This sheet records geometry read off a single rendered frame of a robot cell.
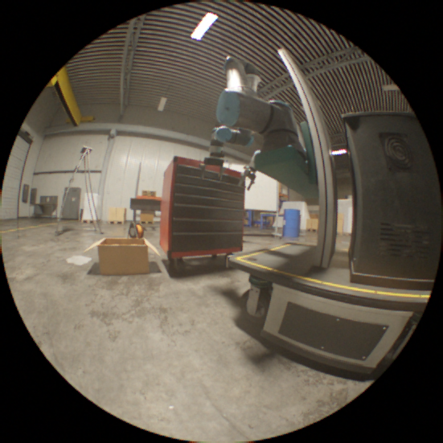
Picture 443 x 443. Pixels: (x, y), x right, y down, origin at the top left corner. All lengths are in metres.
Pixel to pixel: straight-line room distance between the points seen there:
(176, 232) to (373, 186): 1.08
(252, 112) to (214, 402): 0.89
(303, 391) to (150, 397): 0.43
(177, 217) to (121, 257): 0.55
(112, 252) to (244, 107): 1.17
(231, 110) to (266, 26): 7.80
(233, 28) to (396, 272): 8.29
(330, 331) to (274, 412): 0.28
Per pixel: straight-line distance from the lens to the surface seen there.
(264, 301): 0.61
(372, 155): 0.50
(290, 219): 4.51
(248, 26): 8.16
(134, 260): 1.17
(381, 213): 0.46
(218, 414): 0.49
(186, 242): 1.08
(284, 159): 0.47
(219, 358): 0.57
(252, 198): 3.76
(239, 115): 0.53
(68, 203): 9.79
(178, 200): 1.05
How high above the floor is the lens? 0.48
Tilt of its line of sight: 1 degrees down
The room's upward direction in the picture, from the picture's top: 3 degrees clockwise
